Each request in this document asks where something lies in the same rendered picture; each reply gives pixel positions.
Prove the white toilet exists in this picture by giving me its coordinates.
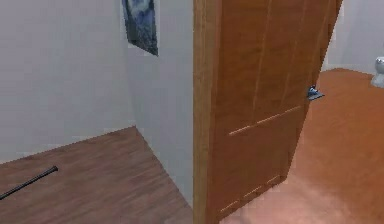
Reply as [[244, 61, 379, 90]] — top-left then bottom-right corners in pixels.
[[370, 56, 384, 89]]

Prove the blue framed wall picture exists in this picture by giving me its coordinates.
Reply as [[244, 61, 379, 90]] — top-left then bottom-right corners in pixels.
[[121, 0, 160, 57]]

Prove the brown wooden room door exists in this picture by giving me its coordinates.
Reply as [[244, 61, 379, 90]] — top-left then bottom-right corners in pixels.
[[192, 0, 344, 224]]

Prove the thin black rod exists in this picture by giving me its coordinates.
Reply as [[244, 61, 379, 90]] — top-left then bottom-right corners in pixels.
[[0, 165, 59, 201]]

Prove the silver door handle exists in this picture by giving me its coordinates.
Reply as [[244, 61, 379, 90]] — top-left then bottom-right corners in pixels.
[[306, 84, 325, 102]]

